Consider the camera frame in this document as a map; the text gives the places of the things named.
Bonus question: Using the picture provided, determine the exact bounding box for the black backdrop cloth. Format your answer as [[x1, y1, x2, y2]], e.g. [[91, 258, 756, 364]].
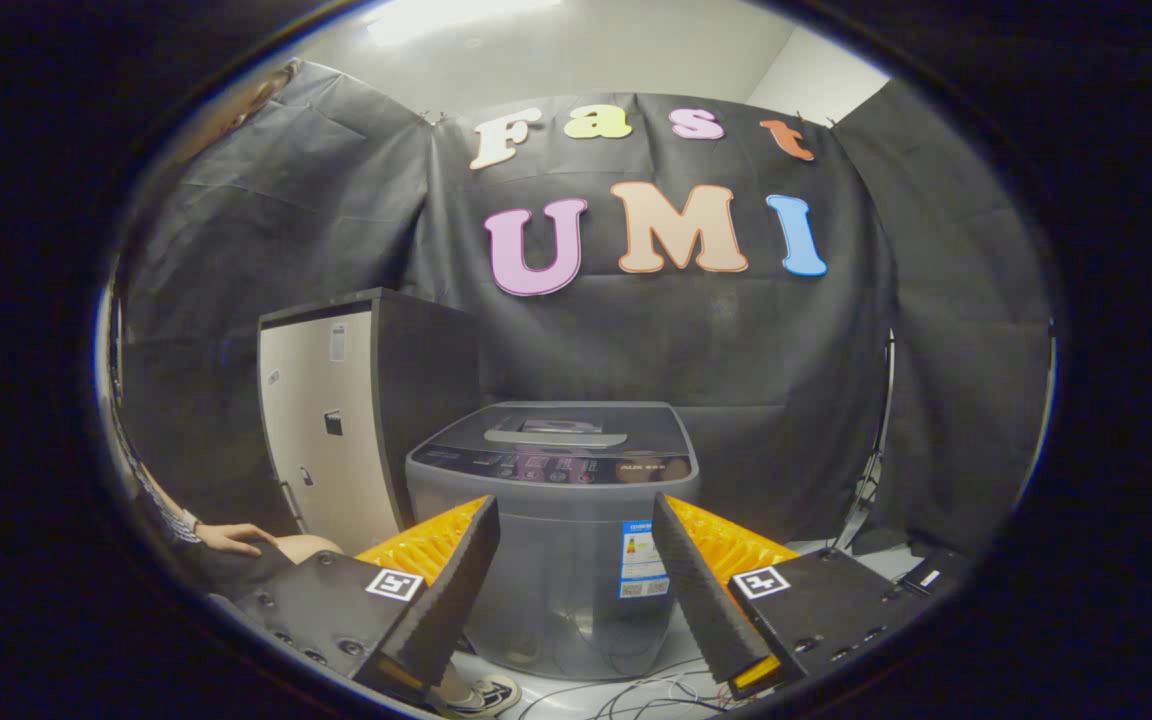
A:
[[111, 58, 1052, 556]]

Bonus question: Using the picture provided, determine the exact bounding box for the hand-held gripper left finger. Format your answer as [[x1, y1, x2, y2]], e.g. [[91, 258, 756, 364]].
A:
[[211, 495, 500, 706]]

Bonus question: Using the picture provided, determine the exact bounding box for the black box on floor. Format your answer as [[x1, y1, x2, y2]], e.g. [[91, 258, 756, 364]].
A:
[[898, 548, 975, 599]]

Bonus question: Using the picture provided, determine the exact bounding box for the black light stand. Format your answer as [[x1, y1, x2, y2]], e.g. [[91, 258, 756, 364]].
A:
[[829, 332, 899, 553]]

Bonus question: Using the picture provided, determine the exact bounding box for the person's shoe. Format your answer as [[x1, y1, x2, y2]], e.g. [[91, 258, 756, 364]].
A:
[[433, 673, 523, 718]]

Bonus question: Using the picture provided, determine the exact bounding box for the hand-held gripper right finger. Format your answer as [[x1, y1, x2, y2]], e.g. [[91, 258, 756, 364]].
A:
[[652, 493, 932, 701]]

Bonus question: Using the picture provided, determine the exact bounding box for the grey washing machine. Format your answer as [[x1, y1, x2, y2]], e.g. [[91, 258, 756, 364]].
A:
[[406, 402, 702, 681]]

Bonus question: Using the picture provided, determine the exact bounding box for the tangle of floor cables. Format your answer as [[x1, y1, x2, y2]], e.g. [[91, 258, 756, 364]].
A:
[[519, 655, 737, 720]]

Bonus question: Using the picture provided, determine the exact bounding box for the dark washing machine lid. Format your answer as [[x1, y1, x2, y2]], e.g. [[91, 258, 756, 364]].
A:
[[431, 402, 689, 463]]

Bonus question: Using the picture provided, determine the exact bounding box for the beige and dark cabinet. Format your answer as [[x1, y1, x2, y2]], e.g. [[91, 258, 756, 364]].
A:
[[258, 288, 483, 557]]

